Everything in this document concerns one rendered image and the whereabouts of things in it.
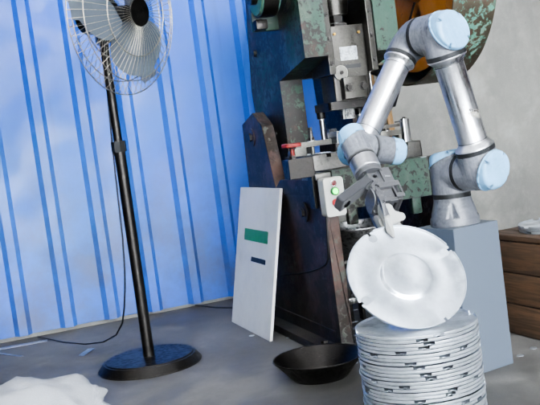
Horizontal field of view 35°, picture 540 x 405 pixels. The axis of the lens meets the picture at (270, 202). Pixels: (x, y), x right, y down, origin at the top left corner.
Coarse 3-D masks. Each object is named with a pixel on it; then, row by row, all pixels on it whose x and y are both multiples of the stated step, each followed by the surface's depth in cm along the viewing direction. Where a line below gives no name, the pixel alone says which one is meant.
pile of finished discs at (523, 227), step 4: (528, 220) 311; (532, 220) 312; (520, 224) 307; (524, 224) 305; (528, 224) 304; (532, 224) 303; (536, 224) 301; (520, 228) 299; (524, 228) 296; (528, 228) 294; (532, 228) 292; (536, 228) 291; (524, 232) 296; (528, 232) 297; (532, 232) 292; (536, 232) 291
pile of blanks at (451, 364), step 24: (360, 336) 203; (456, 336) 197; (360, 360) 205; (384, 360) 197; (408, 360) 194; (432, 360) 193; (456, 360) 196; (480, 360) 201; (384, 384) 197; (408, 384) 194; (432, 384) 193; (456, 384) 194; (480, 384) 200
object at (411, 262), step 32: (352, 256) 210; (384, 256) 211; (416, 256) 211; (448, 256) 212; (352, 288) 204; (384, 288) 205; (416, 288) 205; (448, 288) 207; (384, 320) 200; (416, 320) 201
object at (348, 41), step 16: (336, 32) 324; (352, 32) 327; (336, 48) 325; (352, 48) 327; (336, 64) 325; (352, 64) 327; (336, 80) 325; (352, 80) 324; (368, 80) 329; (336, 96) 325; (352, 96) 324; (368, 96) 329
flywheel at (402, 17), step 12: (396, 0) 360; (408, 0) 344; (420, 0) 342; (432, 0) 334; (444, 0) 326; (396, 12) 362; (408, 12) 352; (420, 12) 343; (432, 12) 335; (420, 60) 342
